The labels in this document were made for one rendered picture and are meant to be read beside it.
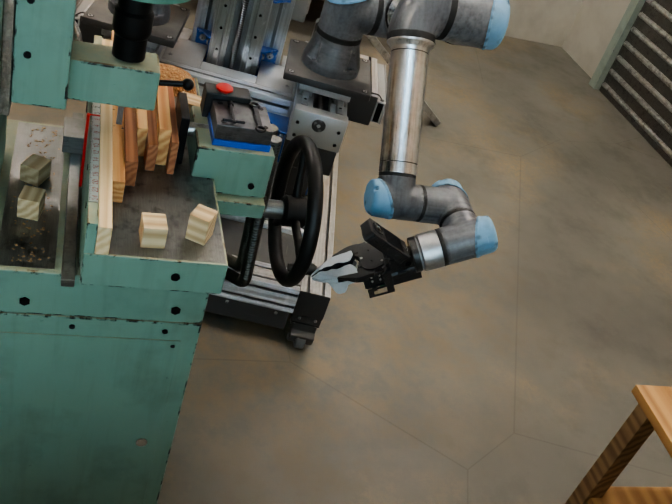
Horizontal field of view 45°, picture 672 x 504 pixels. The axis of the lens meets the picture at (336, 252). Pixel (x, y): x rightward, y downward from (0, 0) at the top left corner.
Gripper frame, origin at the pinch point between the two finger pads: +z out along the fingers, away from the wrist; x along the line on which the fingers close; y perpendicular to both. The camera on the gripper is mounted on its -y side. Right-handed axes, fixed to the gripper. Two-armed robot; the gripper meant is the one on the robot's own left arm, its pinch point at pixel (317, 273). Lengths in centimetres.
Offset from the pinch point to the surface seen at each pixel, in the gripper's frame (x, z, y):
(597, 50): 307, -189, 189
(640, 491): -16, -64, 94
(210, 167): 1.2, 11.8, -30.3
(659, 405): -15, -66, 56
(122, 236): -17.3, 24.7, -36.2
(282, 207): 5.5, 2.7, -13.8
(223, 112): 7.2, 7.2, -36.2
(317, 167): 2.3, -5.6, -23.4
